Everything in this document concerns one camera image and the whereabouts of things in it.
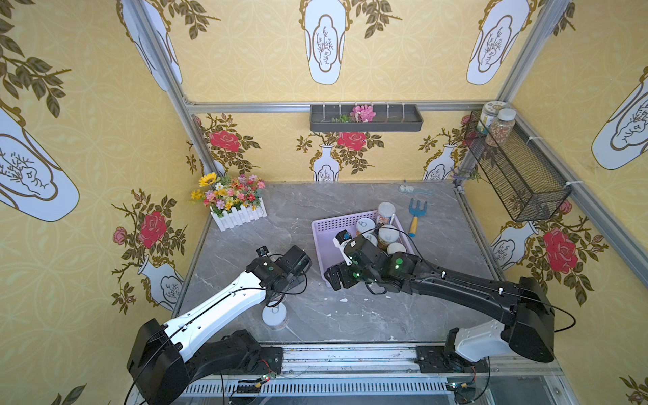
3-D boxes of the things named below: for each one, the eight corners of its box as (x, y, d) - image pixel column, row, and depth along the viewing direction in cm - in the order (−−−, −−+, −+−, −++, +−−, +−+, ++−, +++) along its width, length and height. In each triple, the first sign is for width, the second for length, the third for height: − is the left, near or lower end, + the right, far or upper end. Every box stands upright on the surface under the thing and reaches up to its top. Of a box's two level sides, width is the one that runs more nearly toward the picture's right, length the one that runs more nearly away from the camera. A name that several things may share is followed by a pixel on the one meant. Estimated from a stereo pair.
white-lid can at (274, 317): (264, 330, 82) (260, 324, 77) (267, 309, 86) (263, 302, 81) (286, 330, 82) (284, 324, 77) (288, 309, 86) (286, 302, 81)
